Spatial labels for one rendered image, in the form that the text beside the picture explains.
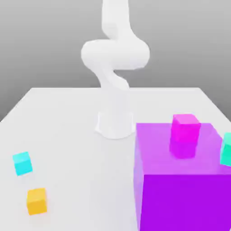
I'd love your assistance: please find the large purple box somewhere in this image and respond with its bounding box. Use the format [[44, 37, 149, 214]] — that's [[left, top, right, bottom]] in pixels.
[[133, 122, 231, 231]]

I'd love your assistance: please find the small magenta cube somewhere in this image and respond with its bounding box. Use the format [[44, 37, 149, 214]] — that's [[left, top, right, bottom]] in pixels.
[[169, 113, 202, 159]]

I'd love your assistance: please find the small cyan cube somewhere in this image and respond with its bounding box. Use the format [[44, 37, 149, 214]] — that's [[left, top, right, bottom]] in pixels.
[[12, 151, 33, 176]]

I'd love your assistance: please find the small yellow cube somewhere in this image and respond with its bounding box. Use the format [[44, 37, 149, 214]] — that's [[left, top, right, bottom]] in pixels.
[[26, 187, 48, 216]]

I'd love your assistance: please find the small green cube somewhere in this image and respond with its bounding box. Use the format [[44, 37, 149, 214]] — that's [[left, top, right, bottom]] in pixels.
[[219, 132, 231, 167]]

